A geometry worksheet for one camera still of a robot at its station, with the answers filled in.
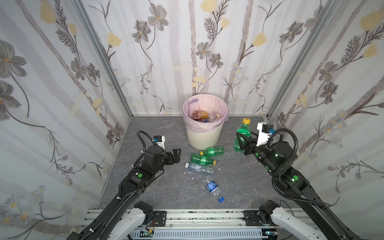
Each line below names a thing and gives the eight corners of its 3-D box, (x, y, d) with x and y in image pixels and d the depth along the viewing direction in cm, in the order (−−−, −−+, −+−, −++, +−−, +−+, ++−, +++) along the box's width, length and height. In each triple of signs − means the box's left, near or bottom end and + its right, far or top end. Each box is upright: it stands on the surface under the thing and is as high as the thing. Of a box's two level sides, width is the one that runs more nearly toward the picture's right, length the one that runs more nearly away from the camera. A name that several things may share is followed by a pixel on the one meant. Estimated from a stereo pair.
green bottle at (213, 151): (200, 157, 98) (200, 153, 94) (200, 150, 102) (200, 146, 98) (223, 157, 98) (224, 153, 94) (222, 150, 102) (223, 146, 98)
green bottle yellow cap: (190, 163, 95) (190, 160, 91) (191, 157, 98) (191, 153, 94) (215, 168, 93) (215, 165, 89) (215, 161, 96) (216, 158, 92)
